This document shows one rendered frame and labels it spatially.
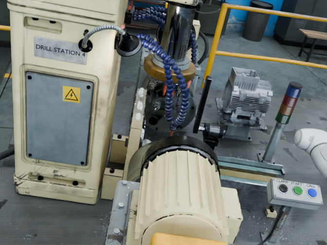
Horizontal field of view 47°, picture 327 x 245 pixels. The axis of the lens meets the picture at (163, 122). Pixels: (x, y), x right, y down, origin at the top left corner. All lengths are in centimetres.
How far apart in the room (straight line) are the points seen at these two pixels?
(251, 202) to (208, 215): 89
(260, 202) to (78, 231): 71
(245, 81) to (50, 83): 102
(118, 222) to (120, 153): 74
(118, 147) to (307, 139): 84
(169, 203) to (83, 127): 61
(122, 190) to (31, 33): 51
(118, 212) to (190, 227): 27
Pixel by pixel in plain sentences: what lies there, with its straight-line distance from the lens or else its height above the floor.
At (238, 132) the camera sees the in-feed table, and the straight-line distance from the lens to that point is 202.
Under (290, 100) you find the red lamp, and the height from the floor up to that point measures 115.
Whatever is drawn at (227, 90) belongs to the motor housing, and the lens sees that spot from 203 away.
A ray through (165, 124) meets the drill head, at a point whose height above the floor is 96.
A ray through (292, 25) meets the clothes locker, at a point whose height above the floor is 38.
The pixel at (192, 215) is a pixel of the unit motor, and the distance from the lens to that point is 68.
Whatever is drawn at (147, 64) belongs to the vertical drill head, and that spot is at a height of 133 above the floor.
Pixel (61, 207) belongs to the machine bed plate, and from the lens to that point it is 144.
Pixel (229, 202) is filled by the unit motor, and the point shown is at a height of 132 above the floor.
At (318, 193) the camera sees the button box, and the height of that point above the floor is 107.
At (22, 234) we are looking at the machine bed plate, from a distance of 136.
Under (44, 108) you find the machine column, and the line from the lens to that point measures 123.
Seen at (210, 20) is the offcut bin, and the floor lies 27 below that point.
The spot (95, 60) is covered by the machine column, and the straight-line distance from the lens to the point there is 113.
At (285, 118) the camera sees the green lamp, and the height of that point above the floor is 106.
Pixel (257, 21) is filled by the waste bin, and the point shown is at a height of 34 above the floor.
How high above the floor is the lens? 181
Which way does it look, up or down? 31 degrees down
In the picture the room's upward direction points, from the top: 12 degrees clockwise
